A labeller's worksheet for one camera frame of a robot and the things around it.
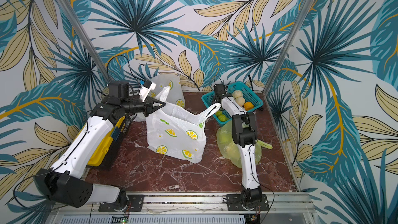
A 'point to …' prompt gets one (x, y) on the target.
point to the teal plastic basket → (249, 96)
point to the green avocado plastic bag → (229, 150)
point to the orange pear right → (248, 106)
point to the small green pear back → (218, 113)
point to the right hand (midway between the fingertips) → (221, 102)
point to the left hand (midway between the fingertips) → (163, 106)
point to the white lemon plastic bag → (177, 132)
